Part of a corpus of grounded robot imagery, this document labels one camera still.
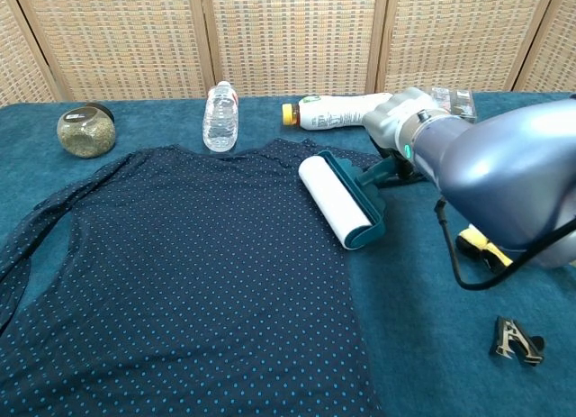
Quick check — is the woven folding screen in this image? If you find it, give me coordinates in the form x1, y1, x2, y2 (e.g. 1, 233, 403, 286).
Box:
0, 0, 576, 108

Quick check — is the navy polka dot shirt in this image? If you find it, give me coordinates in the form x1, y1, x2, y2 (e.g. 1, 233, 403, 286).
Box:
0, 138, 388, 417

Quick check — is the glass jar with dried herbs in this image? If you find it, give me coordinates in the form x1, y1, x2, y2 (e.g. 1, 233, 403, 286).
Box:
56, 102, 117, 159

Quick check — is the clear box with red parts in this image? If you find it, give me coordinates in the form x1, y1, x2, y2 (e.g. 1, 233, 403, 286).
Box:
429, 86, 478, 124

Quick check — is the black and white plush toy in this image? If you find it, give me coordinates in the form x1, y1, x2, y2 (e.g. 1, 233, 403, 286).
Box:
454, 222, 514, 273

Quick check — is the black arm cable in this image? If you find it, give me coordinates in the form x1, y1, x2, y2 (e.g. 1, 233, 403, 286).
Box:
433, 197, 576, 290

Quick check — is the white bottle with yellow cap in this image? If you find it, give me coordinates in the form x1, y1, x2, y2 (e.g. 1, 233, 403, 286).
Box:
282, 92, 392, 131

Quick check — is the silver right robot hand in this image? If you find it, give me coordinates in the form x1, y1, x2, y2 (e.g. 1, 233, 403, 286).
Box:
363, 86, 451, 184

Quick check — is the teal lint roller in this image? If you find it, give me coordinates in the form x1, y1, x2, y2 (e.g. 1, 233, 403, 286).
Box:
298, 150, 401, 252

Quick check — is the clear plastic water bottle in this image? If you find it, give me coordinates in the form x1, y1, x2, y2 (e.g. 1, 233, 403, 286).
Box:
202, 80, 239, 154

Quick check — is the teal carpeted table surface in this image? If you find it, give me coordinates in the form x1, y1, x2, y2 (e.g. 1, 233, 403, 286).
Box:
0, 91, 576, 417

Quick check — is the black staple remover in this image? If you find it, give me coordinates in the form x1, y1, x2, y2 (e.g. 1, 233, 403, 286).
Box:
489, 315, 546, 367

